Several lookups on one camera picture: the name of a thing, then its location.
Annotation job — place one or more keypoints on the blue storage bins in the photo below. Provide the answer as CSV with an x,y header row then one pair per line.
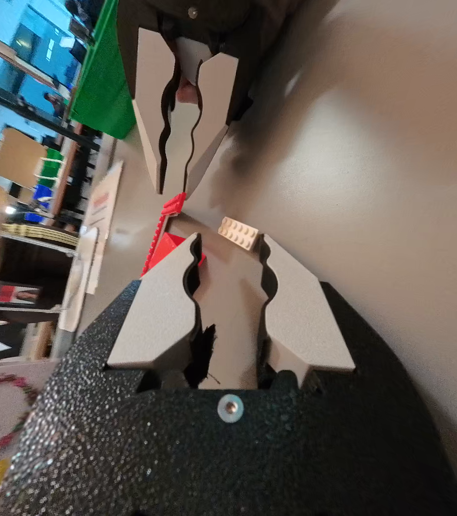
x,y
41,197

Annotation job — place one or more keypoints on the person's right hand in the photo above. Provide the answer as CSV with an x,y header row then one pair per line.
x,y
186,92

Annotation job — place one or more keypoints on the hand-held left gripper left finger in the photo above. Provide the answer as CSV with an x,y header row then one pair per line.
x,y
156,314

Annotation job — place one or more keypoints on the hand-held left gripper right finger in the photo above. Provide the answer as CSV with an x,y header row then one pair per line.
x,y
305,322

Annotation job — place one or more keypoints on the small tan lego plate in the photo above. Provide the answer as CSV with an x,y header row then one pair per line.
x,y
238,234

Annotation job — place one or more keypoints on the white paper sheets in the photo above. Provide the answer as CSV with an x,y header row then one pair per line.
x,y
101,217

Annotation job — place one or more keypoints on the red plastic block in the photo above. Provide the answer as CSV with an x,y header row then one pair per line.
x,y
168,248

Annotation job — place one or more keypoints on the green storage bins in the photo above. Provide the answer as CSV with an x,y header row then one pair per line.
x,y
51,167

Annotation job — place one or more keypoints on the green plastic bin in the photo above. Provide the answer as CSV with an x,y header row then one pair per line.
x,y
101,88

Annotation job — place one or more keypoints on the red angled lego plate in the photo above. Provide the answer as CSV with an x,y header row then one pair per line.
x,y
172,205

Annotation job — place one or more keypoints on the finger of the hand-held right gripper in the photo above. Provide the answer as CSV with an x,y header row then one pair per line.
x,y
150,100
218,92

